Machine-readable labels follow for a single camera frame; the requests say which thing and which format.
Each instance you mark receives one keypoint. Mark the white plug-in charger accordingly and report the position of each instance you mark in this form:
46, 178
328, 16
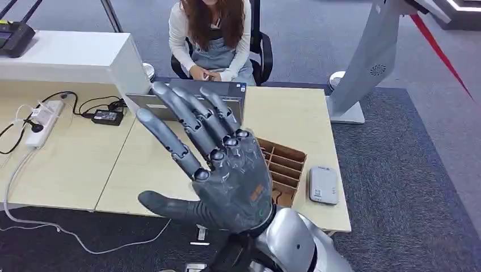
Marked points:
40, 113

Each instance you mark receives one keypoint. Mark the black stand pole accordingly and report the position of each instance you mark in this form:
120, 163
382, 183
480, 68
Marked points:
112, 15

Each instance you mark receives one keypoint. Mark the grey kiosk panel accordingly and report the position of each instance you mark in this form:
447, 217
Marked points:
372, 56

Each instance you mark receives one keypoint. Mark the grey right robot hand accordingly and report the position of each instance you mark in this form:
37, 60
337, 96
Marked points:
236, 180

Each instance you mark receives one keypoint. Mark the white desk foot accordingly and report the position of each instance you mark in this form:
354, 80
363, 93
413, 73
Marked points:
201, 236

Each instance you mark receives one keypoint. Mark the white cabinet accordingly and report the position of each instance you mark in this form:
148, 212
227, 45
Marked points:
75, 56

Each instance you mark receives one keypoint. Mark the silver round stanchion base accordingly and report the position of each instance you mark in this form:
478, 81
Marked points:
335, 79
149, 70

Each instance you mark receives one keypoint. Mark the white power strip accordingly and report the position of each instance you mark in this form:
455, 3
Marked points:
45, 124

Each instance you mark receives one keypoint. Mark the black office chair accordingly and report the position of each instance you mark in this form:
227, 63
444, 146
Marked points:
263, 49

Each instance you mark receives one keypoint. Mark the red barrier tape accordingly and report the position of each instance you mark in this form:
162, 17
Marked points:
439, 50

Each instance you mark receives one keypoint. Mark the white card reader device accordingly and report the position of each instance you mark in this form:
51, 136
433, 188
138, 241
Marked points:
323, 186

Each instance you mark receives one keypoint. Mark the black framed light panel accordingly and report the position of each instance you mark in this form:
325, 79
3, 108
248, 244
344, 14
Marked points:
462, 11

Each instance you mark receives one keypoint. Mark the person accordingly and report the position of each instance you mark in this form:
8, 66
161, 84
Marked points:
212, 41

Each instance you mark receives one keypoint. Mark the wooden divided card box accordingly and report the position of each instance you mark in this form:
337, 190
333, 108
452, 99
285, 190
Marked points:
287, 169

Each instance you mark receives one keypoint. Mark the silver floor socket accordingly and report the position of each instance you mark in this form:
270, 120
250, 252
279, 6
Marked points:
194, 267

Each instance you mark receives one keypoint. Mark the black router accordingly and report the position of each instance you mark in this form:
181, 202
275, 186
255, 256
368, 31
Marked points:
15, 37

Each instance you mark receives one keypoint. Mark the grey laptop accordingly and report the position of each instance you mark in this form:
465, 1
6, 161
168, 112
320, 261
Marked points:
225, 94

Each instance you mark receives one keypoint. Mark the black power adapter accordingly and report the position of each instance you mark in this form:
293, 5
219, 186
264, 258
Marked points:
107, 117

